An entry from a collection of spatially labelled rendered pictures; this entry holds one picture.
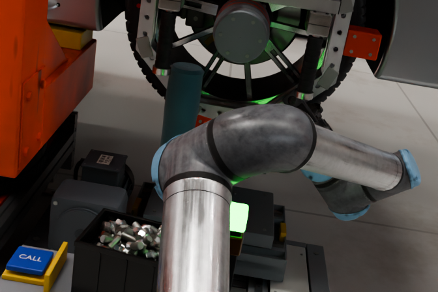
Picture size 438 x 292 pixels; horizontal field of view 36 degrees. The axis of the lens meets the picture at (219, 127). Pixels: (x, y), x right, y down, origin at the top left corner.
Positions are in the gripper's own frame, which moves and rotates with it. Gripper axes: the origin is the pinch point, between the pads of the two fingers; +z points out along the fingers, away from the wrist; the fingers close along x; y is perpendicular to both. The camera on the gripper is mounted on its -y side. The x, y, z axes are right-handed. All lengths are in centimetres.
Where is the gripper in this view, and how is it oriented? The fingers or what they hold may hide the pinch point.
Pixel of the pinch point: (305, 105)
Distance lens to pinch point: 188.7
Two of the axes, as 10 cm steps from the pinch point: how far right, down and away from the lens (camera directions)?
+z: 0.7, -3.5, 9.3
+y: 5.9, 7.7, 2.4
